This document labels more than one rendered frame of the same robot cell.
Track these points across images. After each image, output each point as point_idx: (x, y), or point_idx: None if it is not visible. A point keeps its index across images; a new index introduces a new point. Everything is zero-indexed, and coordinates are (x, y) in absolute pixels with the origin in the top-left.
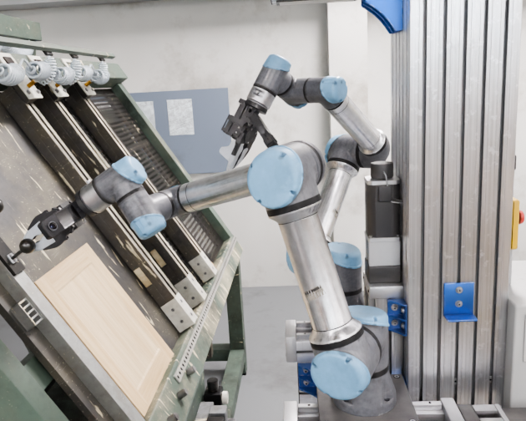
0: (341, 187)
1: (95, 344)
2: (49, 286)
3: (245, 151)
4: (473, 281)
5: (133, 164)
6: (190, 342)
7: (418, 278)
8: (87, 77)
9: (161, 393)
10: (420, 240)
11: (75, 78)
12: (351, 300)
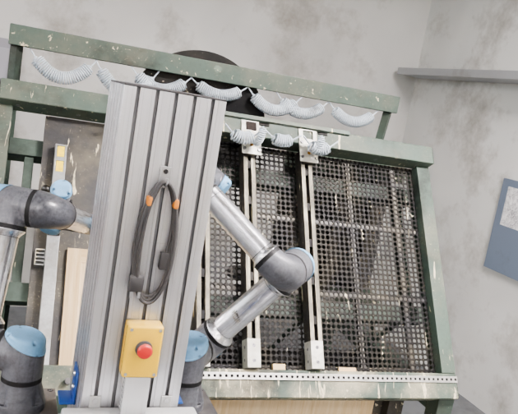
0: (252, 295)
1: (72, 305)
2: (76, 256)
3: None
4: (79, 373)
5: (57, 184)
6: None
7: (76, 347)
8: (279, 144)
9: None
10: (80, 314)
11: (256, 141)
12: None
